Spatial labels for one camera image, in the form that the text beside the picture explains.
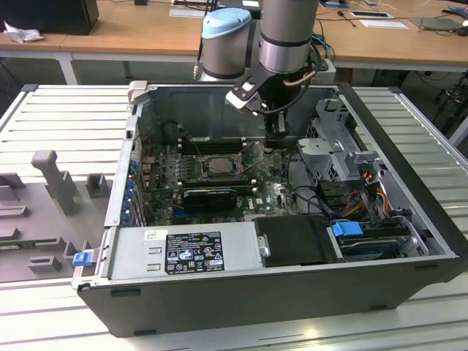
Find black drive bay cover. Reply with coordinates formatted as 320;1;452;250
252;214;340;268

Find grey parts rack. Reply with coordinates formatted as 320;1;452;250
0;149;115;283

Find black computer tower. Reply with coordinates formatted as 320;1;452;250
0;0;100;37

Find crumpled white paper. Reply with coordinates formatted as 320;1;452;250
2;20;45;44

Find blue case latch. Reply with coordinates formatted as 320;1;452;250
72;252;93;268

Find blue cables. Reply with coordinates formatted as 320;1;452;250
312;33;336;62

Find metal cpu socket cover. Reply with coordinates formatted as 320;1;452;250
252;140;274;167

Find black wire bundle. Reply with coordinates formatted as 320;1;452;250
286;146;348;220

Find black open pc case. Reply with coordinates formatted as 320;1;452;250
70;80;464;340

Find black cylinder part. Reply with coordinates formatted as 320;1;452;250
162;121;181;143

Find wooden desk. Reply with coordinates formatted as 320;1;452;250
0;0;468;87

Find cpu socket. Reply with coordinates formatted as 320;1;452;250
198;153;246;180

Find white strip on desk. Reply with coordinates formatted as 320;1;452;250
169;7;206;18

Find blue expansion slot clips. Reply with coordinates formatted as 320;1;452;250
123;160;139;224

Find orange yellow wire bundle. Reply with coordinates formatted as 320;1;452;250
345;181;390;219

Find green motherboard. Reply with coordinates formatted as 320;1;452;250
145;140;305;227

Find hard disk in blue carrier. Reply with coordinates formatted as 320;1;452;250
330;220;410;263

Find grey laptop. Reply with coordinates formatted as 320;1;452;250
408;15;466;33

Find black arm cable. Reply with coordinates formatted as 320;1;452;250
192;34;206;81

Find flat black device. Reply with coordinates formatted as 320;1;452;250
348;10;395;20

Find black RAM slot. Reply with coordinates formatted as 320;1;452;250
181;140;242;148
182;146;244;155
184;183;255;195
182;177;249;185

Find white power strip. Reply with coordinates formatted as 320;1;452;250
313;59;338;83

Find black office chair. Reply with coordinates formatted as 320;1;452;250
434;71;468;148

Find grey power supply unit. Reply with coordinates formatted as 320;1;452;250
108;222;265;279

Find grey metal drive cage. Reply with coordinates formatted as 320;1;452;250
295;97;390;184

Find black graphics card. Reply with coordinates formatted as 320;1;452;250
182;188;239;212

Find grey case handle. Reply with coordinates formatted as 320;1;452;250
127;80;149;106

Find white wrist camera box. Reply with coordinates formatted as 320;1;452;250
224;75;267;116

